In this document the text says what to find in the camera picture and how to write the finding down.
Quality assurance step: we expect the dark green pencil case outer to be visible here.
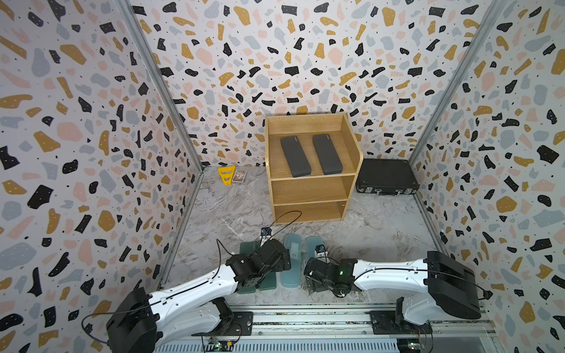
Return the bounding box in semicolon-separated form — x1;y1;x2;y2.
237;241;259;295

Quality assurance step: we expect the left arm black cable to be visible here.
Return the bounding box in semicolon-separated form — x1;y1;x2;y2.
81;209;303;345

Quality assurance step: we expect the corner aluminium post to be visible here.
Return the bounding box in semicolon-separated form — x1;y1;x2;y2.
409;0;507;169
115;0;204;175

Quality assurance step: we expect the right corner aluminium post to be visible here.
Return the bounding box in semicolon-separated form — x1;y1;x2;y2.
409;0;507;169

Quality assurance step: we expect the light teal pencil case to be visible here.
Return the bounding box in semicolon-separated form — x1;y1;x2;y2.
280;234;303;288
305;236;325;260

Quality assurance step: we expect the yellow plastic triangular holder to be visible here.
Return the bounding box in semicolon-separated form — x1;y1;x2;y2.
218;166;236;186

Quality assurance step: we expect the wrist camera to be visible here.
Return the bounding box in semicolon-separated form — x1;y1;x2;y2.
314;244;328;258
260;227;272;241

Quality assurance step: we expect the dark green pencil case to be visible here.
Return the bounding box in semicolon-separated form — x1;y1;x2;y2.
257;240;278;291
237;241;259;295

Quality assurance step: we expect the left corner aluminium post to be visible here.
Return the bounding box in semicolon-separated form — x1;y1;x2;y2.
115;0;204;175

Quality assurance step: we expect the dark green pencil case inner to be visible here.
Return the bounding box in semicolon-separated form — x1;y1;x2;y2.
257;240;278;291

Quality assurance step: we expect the black briefcase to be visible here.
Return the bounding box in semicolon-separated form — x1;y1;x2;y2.
355;159;419;197

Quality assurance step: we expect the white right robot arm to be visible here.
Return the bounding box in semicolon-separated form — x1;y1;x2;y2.
304;251;482;326

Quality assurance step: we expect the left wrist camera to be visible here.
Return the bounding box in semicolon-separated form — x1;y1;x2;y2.
260;227;272;241

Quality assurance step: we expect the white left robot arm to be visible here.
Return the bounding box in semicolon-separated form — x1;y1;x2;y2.
106;239;291;352

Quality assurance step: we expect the wooden three-tier shelf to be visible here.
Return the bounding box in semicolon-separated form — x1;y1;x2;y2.
265;113;363;224

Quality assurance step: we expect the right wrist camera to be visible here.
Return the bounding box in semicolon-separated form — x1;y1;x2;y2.
314;244;328;258

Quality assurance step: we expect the dark grey pencil case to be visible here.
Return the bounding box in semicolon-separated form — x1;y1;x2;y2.
280;135;311;177
312;134;343;175

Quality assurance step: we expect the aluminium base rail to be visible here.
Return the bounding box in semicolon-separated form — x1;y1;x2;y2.
156;304;504;352

